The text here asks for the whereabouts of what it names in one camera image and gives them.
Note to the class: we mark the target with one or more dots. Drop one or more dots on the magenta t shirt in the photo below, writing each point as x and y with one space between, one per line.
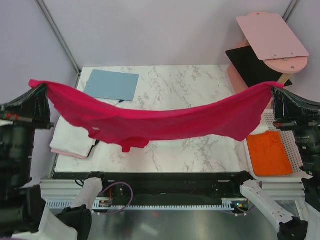
235 117

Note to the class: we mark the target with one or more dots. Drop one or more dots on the pink folded t shirt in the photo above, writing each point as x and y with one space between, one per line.
67 154

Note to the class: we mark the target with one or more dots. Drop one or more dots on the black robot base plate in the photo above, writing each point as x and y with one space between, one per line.
174 188

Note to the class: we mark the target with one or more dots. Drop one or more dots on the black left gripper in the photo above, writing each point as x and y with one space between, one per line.
34 103

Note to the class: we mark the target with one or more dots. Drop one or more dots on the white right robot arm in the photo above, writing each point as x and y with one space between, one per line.
287 226

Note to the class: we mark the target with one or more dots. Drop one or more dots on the black board on shelf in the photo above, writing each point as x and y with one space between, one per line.
252 70

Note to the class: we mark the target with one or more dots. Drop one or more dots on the pink tiered shelf stand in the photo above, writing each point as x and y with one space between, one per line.
274 43

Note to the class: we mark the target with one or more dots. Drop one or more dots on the light blue mat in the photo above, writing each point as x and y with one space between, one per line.
111 85

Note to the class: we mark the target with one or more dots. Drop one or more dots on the aluminium frame rails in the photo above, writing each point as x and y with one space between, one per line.
59 189

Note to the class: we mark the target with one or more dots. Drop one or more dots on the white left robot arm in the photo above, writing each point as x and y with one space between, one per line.
73 223

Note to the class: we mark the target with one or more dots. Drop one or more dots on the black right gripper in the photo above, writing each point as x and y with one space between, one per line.
288 106

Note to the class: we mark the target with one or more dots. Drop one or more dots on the white slotted cable duct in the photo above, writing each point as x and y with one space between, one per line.
104 205

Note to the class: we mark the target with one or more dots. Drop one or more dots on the white folded t shirt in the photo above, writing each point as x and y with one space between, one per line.
71 139

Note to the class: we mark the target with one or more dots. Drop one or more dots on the orange t shirt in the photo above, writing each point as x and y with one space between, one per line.
268 155

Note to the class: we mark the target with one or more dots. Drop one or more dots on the white plastic basket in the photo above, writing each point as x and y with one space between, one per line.
266 124

